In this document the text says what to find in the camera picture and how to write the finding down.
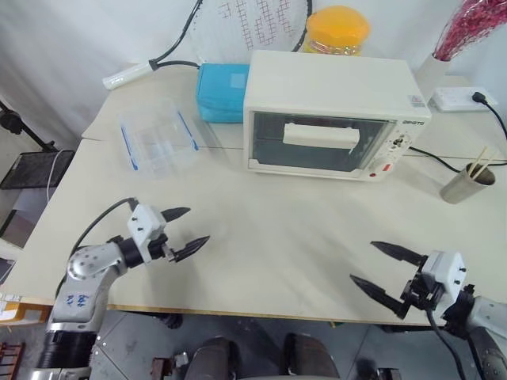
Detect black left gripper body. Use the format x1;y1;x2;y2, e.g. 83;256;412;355
148;233;180;264

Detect blue tissue pack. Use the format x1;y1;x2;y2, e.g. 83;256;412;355
196;62;251;124

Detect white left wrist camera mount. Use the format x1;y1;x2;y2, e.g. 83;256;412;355
126;203;167;265

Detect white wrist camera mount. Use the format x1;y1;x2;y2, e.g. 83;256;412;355
419;249;469;308
126;203;167;265

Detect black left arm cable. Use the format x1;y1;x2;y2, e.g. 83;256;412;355
55;197;139;296

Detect dark rounded shape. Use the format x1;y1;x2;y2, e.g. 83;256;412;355
282;332;341;380
185;336;243;380

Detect white power strip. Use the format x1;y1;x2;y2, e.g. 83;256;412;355
430;85;499;114

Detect badminton racket white grip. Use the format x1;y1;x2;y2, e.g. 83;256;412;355
101;0;314;91

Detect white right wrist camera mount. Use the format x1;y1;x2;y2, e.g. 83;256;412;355
419;249;469;308

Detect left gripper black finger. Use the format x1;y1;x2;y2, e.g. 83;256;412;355
173;235;211;263
161;206;193;224

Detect black stand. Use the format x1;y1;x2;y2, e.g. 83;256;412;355
0;101;59;154

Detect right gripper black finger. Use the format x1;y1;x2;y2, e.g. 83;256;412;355
369;241;428;268
349;274;410;320

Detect metal cup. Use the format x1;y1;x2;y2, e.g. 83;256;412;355
440;161;497;205

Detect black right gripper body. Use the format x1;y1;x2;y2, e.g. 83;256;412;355
400;268;447;314

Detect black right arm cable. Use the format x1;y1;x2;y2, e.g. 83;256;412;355
425;306;461;380

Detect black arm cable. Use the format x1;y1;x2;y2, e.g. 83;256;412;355
55;197;139;296
425;306;461;380

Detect orange lidded plastic jar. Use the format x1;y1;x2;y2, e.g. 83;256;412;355
299;6;372;57

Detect white vase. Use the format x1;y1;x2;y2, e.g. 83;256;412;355
414;52;451;100

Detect white mini oven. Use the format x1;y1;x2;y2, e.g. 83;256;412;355
242;49;433;184

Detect clear plastic container blue clips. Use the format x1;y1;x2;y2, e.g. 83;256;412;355
117;98;201;181

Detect wooden chopstick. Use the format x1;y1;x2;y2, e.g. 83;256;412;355
468;145;489;178
475;150;498;177

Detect black power cable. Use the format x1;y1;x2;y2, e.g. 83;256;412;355
409;90;507;174

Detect vase with red flowers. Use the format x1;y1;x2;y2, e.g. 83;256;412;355
433;0;507;63

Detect thin white cable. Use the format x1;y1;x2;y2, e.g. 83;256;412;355
44;149;71;203

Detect black mesh tray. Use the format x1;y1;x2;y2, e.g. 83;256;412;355
0;150;76;192

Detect brown cardboard box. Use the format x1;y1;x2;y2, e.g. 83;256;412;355
0;292;53;326

